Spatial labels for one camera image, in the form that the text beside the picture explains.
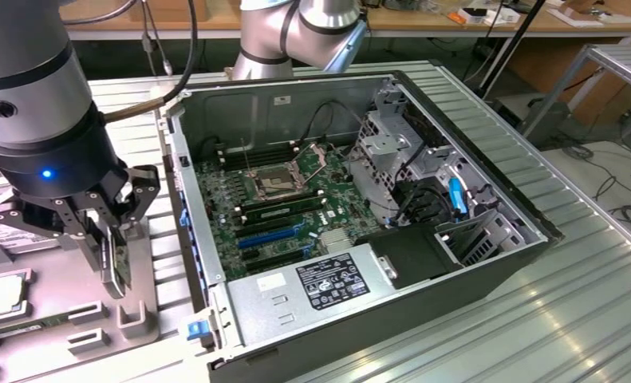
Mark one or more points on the open black PC case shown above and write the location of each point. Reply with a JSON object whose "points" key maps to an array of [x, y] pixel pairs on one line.
{"points": [[454, 287]]}

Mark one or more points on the wooden desk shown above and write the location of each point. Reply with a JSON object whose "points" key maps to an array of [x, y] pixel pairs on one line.
{"points": [[416, 16]]}

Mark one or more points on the green motherboard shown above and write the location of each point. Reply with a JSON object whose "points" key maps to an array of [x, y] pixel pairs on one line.
{"points": [[224, 187]]}

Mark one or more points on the blue case latch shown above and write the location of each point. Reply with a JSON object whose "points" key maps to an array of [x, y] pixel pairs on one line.
{"points": [[196, 330]]}

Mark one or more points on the metal socket cover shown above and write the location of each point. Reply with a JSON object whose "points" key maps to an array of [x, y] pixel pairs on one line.
{"points": [[310, 163]]}

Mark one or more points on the graphics card with metal bracket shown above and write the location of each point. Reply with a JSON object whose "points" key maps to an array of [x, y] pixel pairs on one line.
{"points": [[124, 263]]}

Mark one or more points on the CPU socket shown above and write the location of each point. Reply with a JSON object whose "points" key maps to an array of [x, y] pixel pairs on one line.
{"points": [[272, 183]]}

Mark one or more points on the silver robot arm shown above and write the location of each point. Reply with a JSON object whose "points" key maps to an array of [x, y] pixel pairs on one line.
{"points": [[21, 60]]}

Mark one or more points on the metal frame table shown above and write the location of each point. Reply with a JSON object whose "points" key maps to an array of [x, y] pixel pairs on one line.
{"points": [[629, 64]]}

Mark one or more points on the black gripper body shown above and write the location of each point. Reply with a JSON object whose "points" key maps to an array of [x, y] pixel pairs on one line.
{"points": [[53, 159]]}

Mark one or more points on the silver chipset heatsink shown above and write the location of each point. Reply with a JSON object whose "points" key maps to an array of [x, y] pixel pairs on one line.
{"points": [[336, 239]]}

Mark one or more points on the thin locking lever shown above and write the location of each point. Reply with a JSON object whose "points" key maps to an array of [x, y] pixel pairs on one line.
{"points": [[247, 155]]}

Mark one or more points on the grey parts rack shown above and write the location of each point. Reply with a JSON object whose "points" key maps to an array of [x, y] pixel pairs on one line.
{"points": [[53, 287]]}

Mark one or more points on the hard disk in blue caddy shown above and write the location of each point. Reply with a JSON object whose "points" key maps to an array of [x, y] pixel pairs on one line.
{"points": [[1, 235]]}

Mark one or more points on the installed RAM stick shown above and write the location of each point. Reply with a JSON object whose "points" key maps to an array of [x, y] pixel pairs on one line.
{"points": [[283, 209]]}

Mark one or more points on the white box with black top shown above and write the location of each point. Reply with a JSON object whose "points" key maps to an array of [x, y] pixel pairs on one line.
{"points": [[485, 16]]}

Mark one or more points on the blue expansion slot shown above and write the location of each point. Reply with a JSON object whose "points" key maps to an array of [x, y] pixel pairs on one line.
{"points": [[267, 238]]}

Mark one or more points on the loose green RAM stick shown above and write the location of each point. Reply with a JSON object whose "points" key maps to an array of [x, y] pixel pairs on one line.
{"points": [[21, 325]]}

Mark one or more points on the grey power supply unit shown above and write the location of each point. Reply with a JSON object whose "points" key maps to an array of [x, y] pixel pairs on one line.
{"points": [[272, 295]]}

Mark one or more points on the metal disk bay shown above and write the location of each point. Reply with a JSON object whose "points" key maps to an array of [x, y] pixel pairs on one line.
{"points": [[390, 159]]}

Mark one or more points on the black stand pole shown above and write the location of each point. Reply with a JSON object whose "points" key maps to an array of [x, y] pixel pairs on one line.
{"points": [[517, 40]]}

